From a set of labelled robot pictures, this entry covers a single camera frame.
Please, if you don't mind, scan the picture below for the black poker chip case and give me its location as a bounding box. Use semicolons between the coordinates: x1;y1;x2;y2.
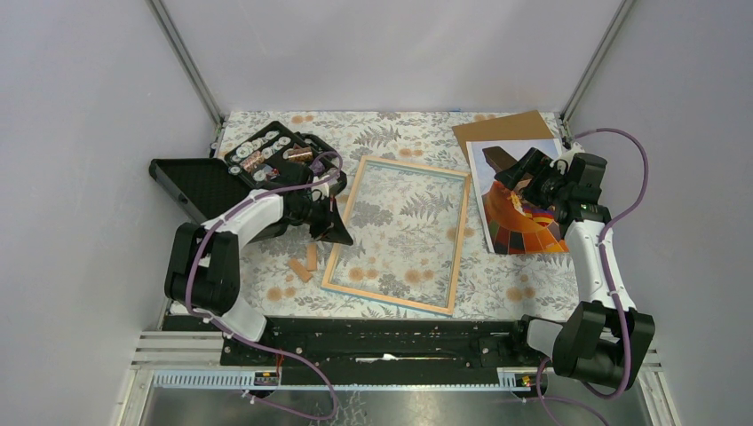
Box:
149;121;347;223

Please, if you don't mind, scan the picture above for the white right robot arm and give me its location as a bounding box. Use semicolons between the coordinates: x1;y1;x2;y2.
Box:
495;148;655;397

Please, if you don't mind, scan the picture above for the brown cardboard backing board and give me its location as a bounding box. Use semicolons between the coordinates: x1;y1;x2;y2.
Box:
452;110;555;160

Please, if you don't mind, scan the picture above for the small wooden block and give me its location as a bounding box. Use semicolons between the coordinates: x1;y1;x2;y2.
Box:
288;258;313;282
305;243;318;272

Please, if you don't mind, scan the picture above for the aluminium corner post right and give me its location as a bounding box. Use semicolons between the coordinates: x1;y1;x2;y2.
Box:
559;0;638;123

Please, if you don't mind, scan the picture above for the aluminium corner post left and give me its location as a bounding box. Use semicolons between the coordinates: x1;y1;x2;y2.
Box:
146;0;225;129

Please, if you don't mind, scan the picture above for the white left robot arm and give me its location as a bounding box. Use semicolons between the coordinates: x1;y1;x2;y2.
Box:
164;189;353;365

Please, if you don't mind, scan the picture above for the wooden picture frame blue edge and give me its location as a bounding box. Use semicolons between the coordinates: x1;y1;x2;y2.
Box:
321;156;472;316

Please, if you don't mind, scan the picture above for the copper poker chip stack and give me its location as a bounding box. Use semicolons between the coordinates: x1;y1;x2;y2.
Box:
241;151;266;174

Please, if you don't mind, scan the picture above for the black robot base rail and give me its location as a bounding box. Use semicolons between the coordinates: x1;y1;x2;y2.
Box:
220;317;541;387

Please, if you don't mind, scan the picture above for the hot air balloon photo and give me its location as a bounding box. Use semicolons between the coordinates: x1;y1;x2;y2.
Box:
465;138;568;255

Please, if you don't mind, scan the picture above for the floral patterned table mat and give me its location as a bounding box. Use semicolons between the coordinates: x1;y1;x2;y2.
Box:
219;112;578;320

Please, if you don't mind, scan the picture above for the aluminium corner post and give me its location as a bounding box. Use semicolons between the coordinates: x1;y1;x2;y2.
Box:
146;0;225;129
559;0;638;123

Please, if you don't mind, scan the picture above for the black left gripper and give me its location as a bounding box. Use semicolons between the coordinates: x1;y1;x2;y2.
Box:
288;193;354;245

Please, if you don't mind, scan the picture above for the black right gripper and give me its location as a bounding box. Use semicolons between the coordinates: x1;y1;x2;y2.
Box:
493;148;570;211

